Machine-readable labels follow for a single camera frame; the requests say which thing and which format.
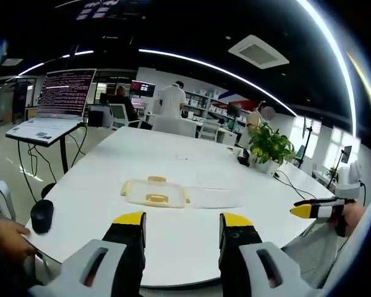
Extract person's right hand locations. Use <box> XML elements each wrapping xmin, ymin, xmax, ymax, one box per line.
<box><xmin>342</xmin><ymin>203</ymin><xmax>368</xmax><ymax>236</ymax></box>

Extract small desk monitor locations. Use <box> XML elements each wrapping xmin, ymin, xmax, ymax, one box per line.
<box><xmin>339</xmin><ymin>145</ymin><xmax>354</xmax><ymax>165</ymax></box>

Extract black laptop cable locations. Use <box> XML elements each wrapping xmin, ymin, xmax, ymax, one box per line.
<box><xmin>17</xmin><ymin>123</ymin><xmax>88</xmax><ymax>205</ymax></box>

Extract green potted plant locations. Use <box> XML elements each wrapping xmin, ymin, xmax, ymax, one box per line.
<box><xmin>248</xmin><ymin>123</ymin><xmax>297</xmax><ymax>174</ymax></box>

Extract open laptop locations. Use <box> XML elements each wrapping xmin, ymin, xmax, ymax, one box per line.
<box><xmin>27</xmin><ymin>68</ymin><xmax>98</xmax><ymax>125</ymax></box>

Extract ceiling light strip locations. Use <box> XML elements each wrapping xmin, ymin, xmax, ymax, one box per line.
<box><xmin>296</xmin><ymin>0</ymin><xmax>359</xmax><ymax>137</ymax></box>
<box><xmin>17</xmin><ymin>49</ymin><xmax>95</xmax><ymax>77</ymax></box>
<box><xmin>138</xmin><ymin>48</ymin><xmax>298</xmax><ymax>117</ymax></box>

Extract black cable on table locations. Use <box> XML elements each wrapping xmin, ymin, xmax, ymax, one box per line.
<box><xmin>273</xmin><ymin>169</ymin><xmax>335</xmax><ymax>199</ymax></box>

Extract black computer mouse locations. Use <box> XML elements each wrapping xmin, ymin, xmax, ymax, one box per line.
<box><xmin>30</xmin><ymin>199</ymin><xmax>54</xmax><ymax>235</ymax></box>

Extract white storage shelves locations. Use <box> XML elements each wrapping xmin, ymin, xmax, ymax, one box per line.
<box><xmin>184</xmin><ymin>88</ymin><xmax>230</xmax><ymax>122</ymax></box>

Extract grey mesh chair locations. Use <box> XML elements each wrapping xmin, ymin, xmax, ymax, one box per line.
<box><xmin>280</xmin><ymin>220</ymin><xmax>349</xmax><ymax>289</ymax></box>

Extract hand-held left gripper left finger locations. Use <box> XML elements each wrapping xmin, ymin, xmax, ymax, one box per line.
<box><xmin>27</xmin><ymin>211</ymin><xmax>148</xmax><ymax>297</ymax></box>

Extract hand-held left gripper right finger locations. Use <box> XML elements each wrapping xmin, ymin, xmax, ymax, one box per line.
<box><xmin>218</xmin><ymin>212</ymin><xmax>321</xmax><ymax>297</ymax></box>

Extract white office chair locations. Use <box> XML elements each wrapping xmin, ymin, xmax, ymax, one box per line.
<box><xmin>108</xmin><ymin>103</ymin><xmax>143</xmax><ymax>130</ymax></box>
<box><xmin>198</xmin><ymin>119</ymin><xmax>221</xmax><ymax>140</ymax></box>

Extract black tripod stand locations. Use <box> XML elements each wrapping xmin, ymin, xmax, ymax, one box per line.
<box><xmin>298</xmin><ymin>115</ymin><xmax>317</xmax><ymax>170</ymax></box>

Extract grey office chair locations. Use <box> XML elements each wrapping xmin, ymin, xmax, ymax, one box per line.
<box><xmin>0</xmin><ymin>178</ymin><xmax>17</xmax><ymax>222</ymax></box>

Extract computer monitor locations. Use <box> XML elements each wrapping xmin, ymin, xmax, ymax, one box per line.
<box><xmin>130</xmin><ymin>79</ymin><xmax>156</xmax><ymax>98</ymax></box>

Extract white standing laptop table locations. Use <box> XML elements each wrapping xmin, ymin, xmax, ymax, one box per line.
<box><xmin>5</xmin><ymin>116</ymin><xmax>88</xmax><ymax>174</ymax></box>

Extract ceiling air conditioner vent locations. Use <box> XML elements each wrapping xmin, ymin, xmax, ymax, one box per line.
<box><xmin>228</xmin><ymin>34</ymin><xmax>290</xmax><ymax>69</ymax></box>

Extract clear plastic container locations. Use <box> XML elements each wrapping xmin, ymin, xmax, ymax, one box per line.
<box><xmin>184</xmin><ymin>171</ymin><xmax>242</xmax><ymax>209</ymax></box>

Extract clear lid with yellow buckle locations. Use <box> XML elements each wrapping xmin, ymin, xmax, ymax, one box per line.
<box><xmin>120</xmin><ymin>175</ymin><xmax>192</xmax><ymax>210</ymax></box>

